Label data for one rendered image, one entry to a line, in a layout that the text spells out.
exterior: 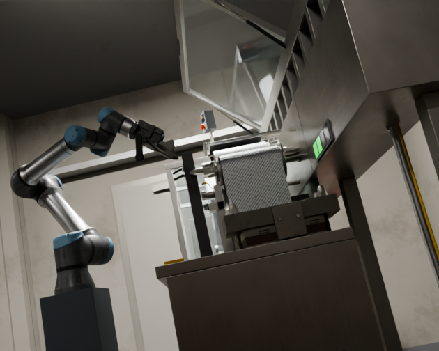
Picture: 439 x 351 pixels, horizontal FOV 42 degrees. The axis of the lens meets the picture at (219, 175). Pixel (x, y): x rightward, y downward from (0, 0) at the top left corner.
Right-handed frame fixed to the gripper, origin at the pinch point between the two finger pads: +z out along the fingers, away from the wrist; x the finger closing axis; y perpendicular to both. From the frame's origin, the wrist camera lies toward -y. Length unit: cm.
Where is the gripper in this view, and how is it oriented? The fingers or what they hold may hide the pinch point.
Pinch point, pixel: (174, 157)
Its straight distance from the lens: 227.9
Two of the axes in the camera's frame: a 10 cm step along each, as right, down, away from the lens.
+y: 4.7, -8.5, 2.3
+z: 8.8, 4.6, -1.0
